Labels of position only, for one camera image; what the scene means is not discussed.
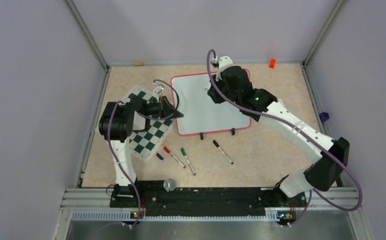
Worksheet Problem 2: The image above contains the red marker pen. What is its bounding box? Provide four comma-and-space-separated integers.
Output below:
163, 146, 186, 168

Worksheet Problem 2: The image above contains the blue marker cap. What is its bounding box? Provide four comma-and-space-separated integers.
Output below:
156, 153, 164, 161

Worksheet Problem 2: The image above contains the purple cable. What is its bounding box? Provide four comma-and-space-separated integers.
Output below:
206, 49, 363, 228
107, 79, 180, 228

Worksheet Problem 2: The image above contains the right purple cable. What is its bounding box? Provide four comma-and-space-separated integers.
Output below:
206, 49, 363, 228

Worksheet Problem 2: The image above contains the green marker pen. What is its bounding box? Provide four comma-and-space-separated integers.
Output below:
181, 147, 196, 176

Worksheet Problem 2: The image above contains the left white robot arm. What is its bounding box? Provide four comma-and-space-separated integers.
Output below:
98, 96, 184, 187

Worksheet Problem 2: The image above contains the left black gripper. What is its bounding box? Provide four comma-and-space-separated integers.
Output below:
142, 95, 183, 120

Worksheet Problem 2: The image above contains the small wooden block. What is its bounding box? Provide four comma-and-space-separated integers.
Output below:
132, 61, 144, 67

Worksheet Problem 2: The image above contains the pink framed whiteboard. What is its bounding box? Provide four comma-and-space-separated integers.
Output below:
170, 72, 251, 136

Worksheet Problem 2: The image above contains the purple toy block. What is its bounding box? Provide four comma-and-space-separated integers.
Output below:
319, 112, 330, 123

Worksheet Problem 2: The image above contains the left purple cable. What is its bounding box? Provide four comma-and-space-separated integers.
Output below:
107, 79, 180, 228

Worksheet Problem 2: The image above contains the orange toy block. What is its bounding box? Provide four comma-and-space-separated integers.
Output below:
269, 58, 276, 69

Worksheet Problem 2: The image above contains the black marker pen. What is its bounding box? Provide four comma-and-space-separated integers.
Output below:
212, 140, 234, 165

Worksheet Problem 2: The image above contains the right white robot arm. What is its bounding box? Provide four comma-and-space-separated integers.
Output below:
206, 51, 350, 206

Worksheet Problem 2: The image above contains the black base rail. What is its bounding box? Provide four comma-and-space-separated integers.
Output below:
110, 180, 306, 217

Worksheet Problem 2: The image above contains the black whiteboard stand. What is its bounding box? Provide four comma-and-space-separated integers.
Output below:
199, 128, 236, 140

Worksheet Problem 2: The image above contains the green white chess mat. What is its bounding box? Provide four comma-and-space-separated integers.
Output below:
122, 85, 175, 162

